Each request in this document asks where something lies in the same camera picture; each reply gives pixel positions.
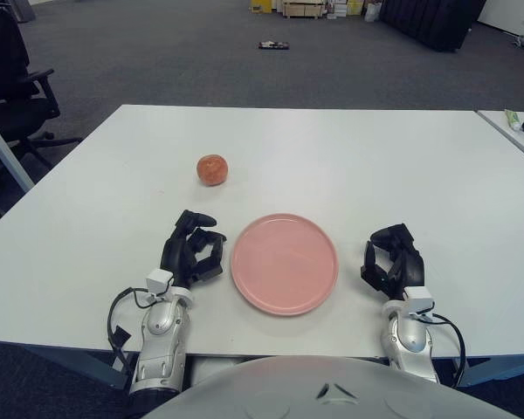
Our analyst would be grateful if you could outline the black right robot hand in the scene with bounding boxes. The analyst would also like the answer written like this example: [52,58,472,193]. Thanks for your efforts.
[360,223,434,314]

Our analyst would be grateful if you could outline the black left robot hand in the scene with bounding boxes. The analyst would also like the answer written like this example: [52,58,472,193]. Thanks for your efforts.
[146,209,228,296]

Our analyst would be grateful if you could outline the red orange apple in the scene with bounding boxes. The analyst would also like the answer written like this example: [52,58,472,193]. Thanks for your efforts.
[196,153,229,188]

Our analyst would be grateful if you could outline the pink round plate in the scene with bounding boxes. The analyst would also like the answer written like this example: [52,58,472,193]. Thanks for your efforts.
[231,212,340,317]

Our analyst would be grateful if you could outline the grey robot torso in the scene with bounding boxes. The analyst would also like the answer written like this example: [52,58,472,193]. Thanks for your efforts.
[150,355,507,419]

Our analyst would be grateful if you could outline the grey desk leg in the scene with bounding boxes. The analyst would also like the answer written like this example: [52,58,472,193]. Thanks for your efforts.
[0,106,34,193]

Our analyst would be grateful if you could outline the black office chair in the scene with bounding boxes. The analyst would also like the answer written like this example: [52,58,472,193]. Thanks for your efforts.
[0,3,82,184]

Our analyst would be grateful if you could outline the black partition screen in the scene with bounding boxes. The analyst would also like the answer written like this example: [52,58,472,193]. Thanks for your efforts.
[378,0,481,53]

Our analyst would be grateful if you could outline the wooden pallet crate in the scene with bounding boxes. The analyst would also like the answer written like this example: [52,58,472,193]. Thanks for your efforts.
[281,0,324,19]

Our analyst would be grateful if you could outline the grey cabinet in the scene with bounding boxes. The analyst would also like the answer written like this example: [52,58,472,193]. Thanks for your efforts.
[16,0,37,23]

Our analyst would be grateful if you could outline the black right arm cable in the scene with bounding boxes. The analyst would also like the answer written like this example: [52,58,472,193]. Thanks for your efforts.
[418,312,468,388]

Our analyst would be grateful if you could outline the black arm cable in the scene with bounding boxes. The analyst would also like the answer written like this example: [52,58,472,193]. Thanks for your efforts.
[107,285,158,376]
[418,312,468,388]

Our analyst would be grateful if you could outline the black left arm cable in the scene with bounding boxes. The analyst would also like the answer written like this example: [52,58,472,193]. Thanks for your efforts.
[107,285,158,376]

